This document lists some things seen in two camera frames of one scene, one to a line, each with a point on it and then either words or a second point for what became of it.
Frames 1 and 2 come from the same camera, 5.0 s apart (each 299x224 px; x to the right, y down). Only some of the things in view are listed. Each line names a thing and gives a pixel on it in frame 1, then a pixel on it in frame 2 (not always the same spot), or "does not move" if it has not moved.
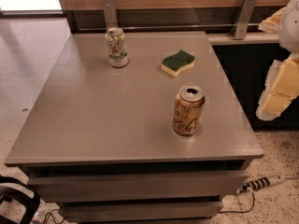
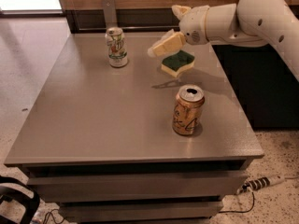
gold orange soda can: (188, 108) does not move
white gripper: (290, 25) -> (192, 26)
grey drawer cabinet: (159, 141) does not move
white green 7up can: (118, 52) does not move
